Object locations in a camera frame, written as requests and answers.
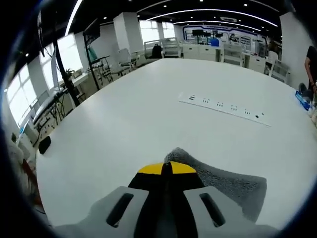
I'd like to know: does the black metal rack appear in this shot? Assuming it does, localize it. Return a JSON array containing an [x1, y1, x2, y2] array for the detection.
[[83, 31, 115, 90]]

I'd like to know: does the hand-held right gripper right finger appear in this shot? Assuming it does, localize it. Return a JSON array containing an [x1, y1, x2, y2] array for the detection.
[[169, 160, 258, 238]]

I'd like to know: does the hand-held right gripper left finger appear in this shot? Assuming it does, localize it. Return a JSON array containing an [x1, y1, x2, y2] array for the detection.
[[86, 162, 172, 238]]

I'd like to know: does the group of white office chairs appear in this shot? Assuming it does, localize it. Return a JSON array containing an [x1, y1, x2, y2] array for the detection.
[[108, 37, 292, 84]]

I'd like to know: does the black backpack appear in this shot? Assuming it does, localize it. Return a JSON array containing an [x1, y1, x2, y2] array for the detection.
[[151, 44, 163, 59]]

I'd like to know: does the row of white counters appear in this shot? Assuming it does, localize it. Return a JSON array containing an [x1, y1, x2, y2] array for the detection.
[[182, 44, 269, 71]]

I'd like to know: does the small black device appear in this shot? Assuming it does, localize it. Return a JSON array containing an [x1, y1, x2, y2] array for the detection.
[[38, 135, 52, 155]]

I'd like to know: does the blue box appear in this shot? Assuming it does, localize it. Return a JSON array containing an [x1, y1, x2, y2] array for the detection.
[[295, 90, 312, 112]]

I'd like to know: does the white table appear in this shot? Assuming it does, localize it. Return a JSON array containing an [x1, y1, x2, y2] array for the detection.
[[34, 58, 317, 231]]

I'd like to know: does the black tripod stand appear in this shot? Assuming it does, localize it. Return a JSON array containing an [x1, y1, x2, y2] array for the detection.
[[36, 3, 84, 108]]

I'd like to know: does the grey round object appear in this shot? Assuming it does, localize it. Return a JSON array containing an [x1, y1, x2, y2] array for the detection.
[[298, 83, 314, 100]]

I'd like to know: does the grey towel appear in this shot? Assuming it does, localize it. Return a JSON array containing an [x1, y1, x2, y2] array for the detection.
[[164, 147, 268, 223]]

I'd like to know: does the white power strip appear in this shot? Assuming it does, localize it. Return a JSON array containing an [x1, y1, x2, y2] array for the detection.
[[178, 91, 272, 128]]

